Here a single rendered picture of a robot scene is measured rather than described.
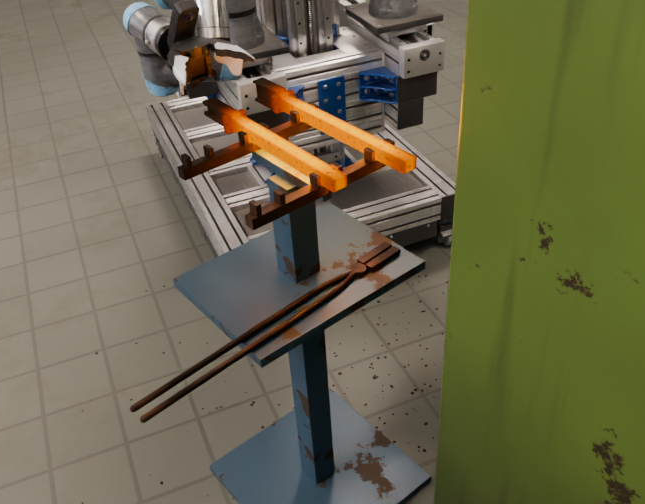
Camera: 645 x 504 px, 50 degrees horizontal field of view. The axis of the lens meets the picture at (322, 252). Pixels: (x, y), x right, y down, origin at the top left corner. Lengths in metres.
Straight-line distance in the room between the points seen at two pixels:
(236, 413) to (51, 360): 0.65
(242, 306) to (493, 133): 0.60
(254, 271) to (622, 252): 0.75
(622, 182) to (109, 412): 1.62
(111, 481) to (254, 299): 0.81
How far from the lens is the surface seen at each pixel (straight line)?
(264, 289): 1.33
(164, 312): 2.38
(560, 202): 0.89
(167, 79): 1.61
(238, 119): 1.34
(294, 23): 2.19
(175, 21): 1.41
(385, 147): 1.21
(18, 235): 2.98
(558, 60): 0.83
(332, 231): 1.47
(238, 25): 2.01
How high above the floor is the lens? 1.51
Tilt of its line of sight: 37 degrees down
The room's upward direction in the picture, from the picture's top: 4 degrees counter-clockwise
